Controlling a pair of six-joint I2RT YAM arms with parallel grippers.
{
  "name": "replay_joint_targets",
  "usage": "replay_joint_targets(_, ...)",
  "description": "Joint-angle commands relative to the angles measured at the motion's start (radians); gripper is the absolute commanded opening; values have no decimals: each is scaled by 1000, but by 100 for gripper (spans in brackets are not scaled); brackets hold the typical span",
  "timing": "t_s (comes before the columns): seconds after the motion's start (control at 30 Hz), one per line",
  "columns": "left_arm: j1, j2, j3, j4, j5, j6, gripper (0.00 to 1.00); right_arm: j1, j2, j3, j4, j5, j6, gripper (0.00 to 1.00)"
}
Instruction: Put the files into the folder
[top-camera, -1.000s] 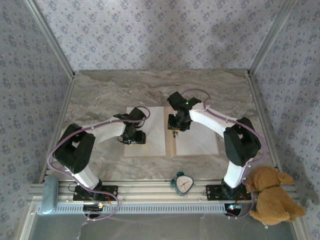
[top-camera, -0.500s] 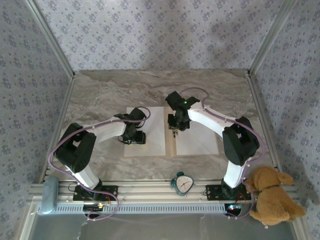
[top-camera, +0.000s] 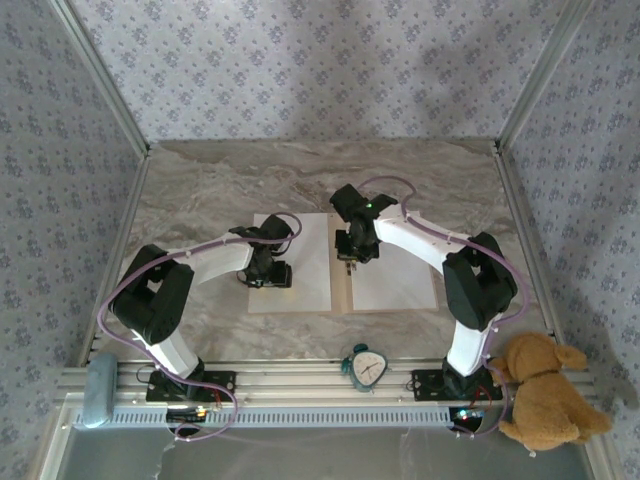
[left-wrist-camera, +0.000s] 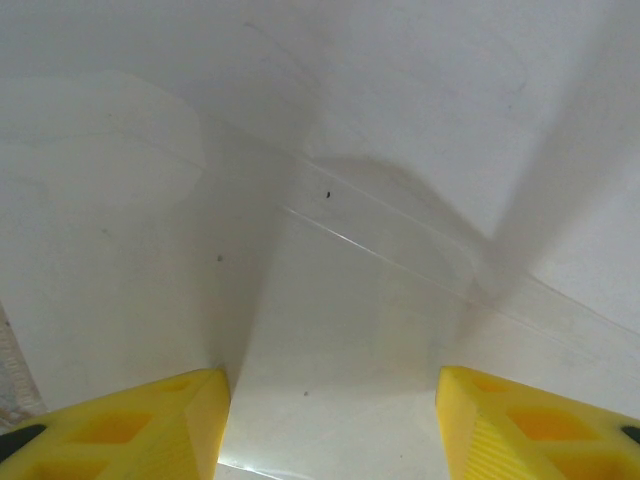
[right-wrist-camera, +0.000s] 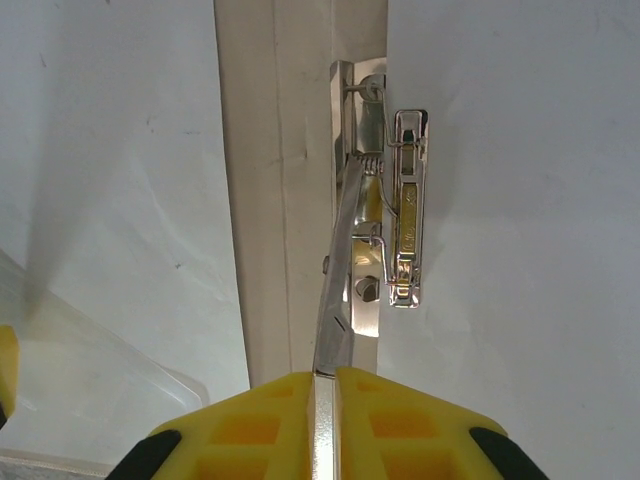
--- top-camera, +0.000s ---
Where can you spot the white paper sheet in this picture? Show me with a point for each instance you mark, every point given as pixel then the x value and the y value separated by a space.
pixel 310 280
pixel 395 285

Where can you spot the brown cardboard folder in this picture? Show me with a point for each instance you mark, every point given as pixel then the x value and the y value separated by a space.
pixel 341 295

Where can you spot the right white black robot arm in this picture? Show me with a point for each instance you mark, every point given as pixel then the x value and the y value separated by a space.
pixel 475 285

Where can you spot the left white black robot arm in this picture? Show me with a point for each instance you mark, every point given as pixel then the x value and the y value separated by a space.
pixel 150 300

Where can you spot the metal folder fastener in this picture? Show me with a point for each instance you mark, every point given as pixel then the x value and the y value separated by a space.
pixel 350 268

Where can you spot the teal alarm clock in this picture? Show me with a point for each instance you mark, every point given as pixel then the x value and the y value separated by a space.
pixel 367 369

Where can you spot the small circuit board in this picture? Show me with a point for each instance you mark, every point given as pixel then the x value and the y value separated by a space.
pixel 187 414
pixel 470 414

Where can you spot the brown plush dog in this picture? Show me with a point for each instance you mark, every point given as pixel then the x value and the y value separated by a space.
pixel 545 400

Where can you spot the aluminium table side rail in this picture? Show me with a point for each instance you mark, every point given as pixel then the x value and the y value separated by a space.
pixel 127 210
pixel 522 225

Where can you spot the aluminium mounting rail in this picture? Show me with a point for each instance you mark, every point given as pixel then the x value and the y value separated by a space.
pixel 300 380

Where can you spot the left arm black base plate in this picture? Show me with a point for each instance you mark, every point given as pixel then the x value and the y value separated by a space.
pixel 225 382

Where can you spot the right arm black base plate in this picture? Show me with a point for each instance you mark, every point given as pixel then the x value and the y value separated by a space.
pixel 425 385

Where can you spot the aluminium frame post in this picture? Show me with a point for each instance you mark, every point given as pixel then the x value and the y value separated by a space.
pixel 544 75
pixel 102 75

